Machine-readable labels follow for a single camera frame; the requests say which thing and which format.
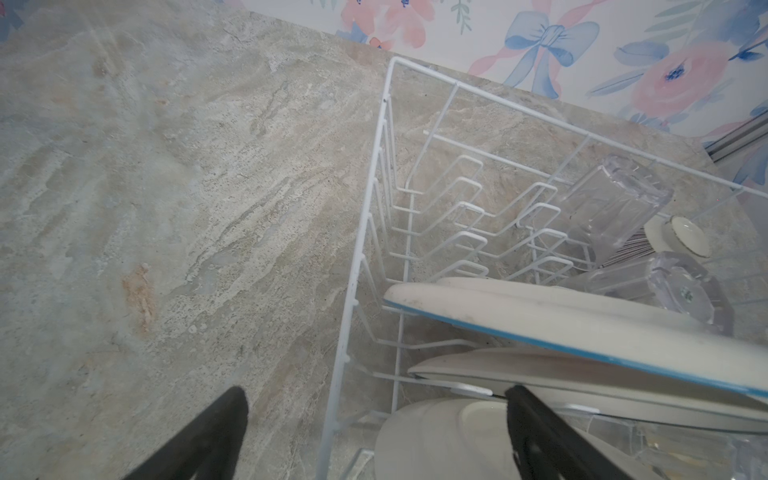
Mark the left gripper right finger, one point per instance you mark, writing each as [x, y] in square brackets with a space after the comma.
[544, 446]

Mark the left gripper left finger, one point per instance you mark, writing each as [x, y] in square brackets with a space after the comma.
[206, 448]

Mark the white plate dark rim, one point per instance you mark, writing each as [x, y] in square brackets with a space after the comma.
[570, 382]

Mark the white plate watermelon pattern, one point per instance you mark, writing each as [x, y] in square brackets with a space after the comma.
[446, 439]

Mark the white wire dish rack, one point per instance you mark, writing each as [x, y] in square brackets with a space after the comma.
[455, 172]

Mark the clear glass front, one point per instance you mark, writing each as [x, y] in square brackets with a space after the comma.
[674, 452]

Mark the clear glass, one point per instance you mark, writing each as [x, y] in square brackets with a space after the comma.
[674, 452]
[601, 211]
[672, 281]

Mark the white plate blue rim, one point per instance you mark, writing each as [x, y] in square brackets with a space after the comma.
[611, 330]

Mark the clear glass middle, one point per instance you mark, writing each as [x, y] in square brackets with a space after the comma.
[672, 281]

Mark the clear glass back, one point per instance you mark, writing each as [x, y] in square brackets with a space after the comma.
[601, 211]

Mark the right corner aluminium profile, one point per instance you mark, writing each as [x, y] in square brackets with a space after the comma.
[742, 137]

